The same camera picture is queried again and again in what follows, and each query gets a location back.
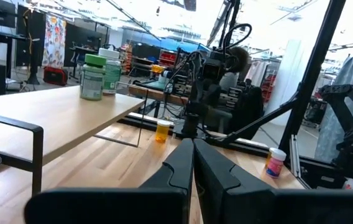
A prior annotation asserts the red bin rack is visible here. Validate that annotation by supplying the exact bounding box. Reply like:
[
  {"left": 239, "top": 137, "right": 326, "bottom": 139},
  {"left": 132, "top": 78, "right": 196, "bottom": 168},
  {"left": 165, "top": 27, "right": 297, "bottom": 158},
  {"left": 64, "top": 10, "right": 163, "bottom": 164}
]
[{"left": 159, "top": 49, "right": 179, "bottom": 68}]

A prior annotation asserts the pink bottle white cap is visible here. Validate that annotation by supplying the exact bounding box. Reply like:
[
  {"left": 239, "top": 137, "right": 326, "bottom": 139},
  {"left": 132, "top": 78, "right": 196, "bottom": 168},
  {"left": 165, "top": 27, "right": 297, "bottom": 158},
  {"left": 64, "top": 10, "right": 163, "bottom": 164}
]
[{"left": 265, "top": 147, "right": 287, "bottom": 179}]

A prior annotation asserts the large green bottle white cap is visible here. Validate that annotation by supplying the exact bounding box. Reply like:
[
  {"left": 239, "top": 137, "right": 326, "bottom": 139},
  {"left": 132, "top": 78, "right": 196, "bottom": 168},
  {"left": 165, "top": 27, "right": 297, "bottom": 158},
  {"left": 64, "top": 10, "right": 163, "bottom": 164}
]
[{"left": 98, "top": 47, "right": 122, "bottom": 96}]

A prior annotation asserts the wooden workbench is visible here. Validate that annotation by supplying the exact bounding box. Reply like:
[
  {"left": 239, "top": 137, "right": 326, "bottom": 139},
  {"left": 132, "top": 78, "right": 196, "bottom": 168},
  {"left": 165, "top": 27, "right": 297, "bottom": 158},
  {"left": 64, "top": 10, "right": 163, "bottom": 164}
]
[{"left": 128, "top": 83, "right": 190, "bottom": 106}]

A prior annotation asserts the small raised wooden shelf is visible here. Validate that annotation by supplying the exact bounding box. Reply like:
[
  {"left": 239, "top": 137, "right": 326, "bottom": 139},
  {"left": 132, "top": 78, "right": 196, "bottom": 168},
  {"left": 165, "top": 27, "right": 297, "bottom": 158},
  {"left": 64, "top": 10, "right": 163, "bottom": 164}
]
[{"left": 0, "top": 82, "right": 149, "bottom": 197}]

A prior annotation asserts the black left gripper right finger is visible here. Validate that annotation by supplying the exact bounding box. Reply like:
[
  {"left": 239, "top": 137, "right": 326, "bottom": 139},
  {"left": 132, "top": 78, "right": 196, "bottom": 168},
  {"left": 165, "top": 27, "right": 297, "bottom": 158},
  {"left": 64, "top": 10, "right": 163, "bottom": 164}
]
[{"left": 194, "top": 139, "right": 353, "bottom": 224}]

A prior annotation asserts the person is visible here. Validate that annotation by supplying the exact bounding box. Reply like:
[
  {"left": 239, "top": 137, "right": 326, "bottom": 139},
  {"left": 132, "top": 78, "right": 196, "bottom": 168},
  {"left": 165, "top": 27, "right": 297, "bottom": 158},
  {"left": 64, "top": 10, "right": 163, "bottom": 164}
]
[{"left": 218, "top": 45, "right": 265, "bottom": 139}]

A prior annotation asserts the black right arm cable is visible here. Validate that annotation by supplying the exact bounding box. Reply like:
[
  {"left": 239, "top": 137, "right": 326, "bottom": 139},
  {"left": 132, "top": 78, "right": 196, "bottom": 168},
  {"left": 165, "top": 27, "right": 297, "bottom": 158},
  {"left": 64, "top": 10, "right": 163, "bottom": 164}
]
[{"left": 221, "top": 23, "right": 254, "bottom": 68}]

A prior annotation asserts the colourful floral cloth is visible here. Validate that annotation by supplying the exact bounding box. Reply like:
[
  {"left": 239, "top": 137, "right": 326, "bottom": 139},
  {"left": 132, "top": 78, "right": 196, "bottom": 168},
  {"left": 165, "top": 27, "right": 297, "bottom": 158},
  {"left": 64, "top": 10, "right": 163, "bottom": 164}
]
[{"left": 42, "top": 14, "right": 67, "bottom": 69}]

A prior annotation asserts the red black toolbox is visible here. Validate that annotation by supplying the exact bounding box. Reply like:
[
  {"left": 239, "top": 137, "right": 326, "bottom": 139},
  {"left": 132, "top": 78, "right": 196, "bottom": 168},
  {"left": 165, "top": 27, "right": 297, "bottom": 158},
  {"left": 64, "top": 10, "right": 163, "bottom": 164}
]
[{"left": 42, "top": 66, "right": 69, "bottom": 86}]

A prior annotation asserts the black office chair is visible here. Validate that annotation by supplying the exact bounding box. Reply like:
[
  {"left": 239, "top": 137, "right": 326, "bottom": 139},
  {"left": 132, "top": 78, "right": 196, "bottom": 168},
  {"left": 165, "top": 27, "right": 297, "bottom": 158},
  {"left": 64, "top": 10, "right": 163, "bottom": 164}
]
[{"left": 229, "top": 86, "right": 264, "bottom": 141}]

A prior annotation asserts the silver metal bracket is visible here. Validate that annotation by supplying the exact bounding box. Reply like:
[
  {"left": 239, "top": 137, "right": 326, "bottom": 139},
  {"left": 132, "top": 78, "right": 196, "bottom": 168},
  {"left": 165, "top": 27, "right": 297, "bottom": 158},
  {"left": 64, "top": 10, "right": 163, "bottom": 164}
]
[{"left": 289, "top": 133, "right": 302, "bottom": 179}]

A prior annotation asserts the black aluminium rig frame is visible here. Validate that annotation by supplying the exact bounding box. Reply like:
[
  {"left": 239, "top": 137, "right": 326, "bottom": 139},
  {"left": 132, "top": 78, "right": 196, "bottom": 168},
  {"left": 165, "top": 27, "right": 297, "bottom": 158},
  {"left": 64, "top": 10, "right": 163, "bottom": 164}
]
[{"left": 117, "top": 0, "right": 353, "bottom": 191}]

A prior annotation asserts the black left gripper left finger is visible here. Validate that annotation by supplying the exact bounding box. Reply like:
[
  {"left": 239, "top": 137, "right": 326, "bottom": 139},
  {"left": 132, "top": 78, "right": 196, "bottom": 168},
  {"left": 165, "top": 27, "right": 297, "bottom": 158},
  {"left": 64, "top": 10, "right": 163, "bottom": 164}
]
[{"left": 24, "top": 139, "right": 195, "bottom": 224}]

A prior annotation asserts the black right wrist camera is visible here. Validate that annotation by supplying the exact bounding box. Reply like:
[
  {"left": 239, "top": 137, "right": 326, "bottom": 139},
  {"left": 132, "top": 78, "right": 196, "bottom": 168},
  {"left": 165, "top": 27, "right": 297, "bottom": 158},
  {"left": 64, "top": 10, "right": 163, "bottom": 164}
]
[{"left": 201, "top": 58, "right": 224, "bottom": 82}]

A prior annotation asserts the yellow container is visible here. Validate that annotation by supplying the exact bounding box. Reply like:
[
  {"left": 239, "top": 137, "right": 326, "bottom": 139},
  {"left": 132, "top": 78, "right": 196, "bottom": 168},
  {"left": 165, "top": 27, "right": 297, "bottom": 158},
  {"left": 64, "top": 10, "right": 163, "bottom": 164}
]
[{"left": 150, "top": 63, "right": 167, "bottom": 75}]

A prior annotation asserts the orange pill bottle white cap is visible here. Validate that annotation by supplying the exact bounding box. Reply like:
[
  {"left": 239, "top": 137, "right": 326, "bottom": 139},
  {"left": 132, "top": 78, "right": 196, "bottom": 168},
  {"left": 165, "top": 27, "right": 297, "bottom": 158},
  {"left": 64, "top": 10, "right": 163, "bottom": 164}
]
[
  {"left": 155, "top": 119, "right": 171, "bottom": 144},
  {"left": 265, "top": 147, "right": 273, "bottom": 169}
]

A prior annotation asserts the black upright panel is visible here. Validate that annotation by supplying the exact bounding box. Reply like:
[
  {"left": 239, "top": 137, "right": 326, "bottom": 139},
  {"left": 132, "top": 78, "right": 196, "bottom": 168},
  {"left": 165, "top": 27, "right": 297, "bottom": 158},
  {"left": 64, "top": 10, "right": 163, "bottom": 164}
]
[{"left": 16, "top": 4, "right": 47, "bottom": 85}]

